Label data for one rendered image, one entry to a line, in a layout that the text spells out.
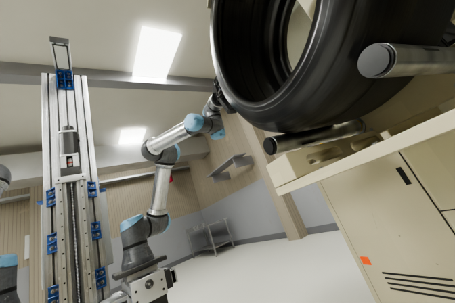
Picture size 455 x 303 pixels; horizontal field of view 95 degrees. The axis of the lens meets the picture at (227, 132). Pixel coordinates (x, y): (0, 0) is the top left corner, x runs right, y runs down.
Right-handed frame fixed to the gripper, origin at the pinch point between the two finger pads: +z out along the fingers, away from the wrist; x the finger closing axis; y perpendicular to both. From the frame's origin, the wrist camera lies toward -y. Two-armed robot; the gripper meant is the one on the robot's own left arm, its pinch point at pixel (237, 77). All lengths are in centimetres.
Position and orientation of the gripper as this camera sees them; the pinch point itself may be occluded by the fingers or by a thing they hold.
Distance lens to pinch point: 81.6
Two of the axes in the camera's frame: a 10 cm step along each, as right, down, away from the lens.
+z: 3.6, -3.7, -8.6
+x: 8.8, -1.6, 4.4
